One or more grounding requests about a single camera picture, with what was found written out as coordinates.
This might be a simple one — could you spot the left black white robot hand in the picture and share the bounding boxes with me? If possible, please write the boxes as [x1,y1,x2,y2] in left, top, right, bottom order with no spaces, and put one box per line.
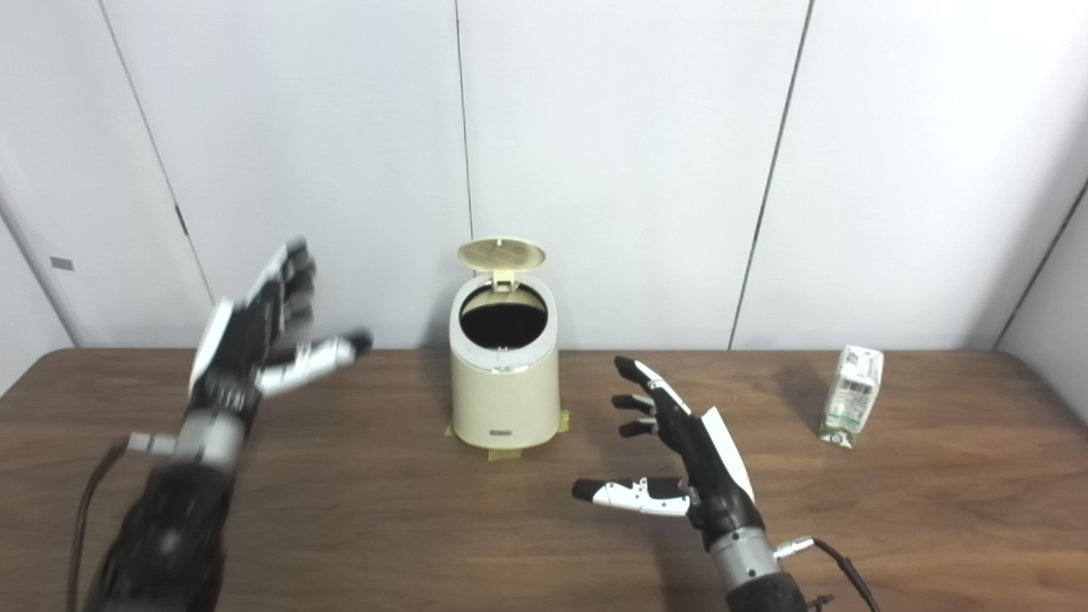
[185,238,375,426]

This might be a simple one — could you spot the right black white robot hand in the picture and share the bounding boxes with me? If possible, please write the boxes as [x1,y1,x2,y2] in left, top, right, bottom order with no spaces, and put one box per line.
[571,355,766,549]

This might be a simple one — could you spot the white green milk carton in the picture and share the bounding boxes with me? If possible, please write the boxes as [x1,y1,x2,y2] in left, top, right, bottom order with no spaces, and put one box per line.
[819,344,886,449]

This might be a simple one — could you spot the cream round bin lid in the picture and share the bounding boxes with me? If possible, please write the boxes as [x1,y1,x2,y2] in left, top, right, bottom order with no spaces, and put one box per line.
[457,237,547,294]

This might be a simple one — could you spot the cream-colored bin body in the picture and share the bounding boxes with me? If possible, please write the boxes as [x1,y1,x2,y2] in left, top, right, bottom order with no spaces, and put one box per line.
[448,274,562,451]

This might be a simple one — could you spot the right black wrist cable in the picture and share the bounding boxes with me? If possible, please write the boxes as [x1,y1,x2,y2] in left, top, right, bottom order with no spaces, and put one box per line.
[772,535,881,612]

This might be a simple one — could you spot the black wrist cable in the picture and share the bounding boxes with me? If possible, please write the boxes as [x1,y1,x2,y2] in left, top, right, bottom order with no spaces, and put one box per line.
[772,535,881,612]
[66,432,175,612]

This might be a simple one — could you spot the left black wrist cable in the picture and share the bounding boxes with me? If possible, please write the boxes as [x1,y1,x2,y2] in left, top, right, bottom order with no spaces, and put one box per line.
[66,432,175,612]

